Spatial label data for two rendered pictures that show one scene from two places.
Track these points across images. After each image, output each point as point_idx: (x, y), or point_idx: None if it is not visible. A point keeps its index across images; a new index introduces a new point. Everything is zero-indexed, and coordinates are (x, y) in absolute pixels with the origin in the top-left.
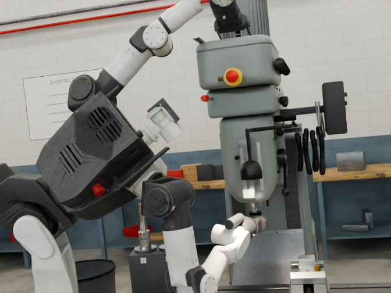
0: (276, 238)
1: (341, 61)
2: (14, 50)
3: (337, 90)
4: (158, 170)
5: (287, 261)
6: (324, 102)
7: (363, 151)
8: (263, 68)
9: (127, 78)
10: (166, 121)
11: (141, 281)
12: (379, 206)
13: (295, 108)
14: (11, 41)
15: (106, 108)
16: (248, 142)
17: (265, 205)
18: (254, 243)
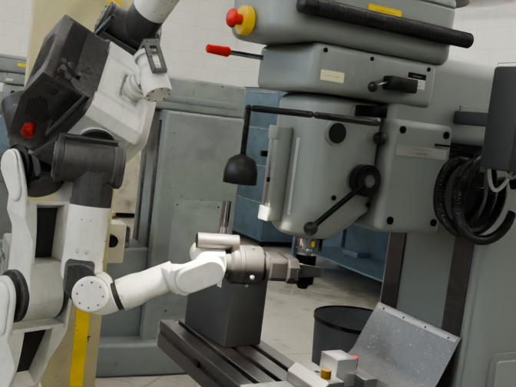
0: (420, 335)
1: None
2: (498, 20)
3: (511, 83)
4: (105, 129)
5: (411, 378)
6: (489, 104)
7: None
8: (277, 11)
9: (151, 11)
10: (146, 71)
11: (194, 301)
12: None
13: (475, 112)
14: (498, 8)
15: (55, 34)
16: (243, 125)
17: (425, 276)
18: (391, 330)
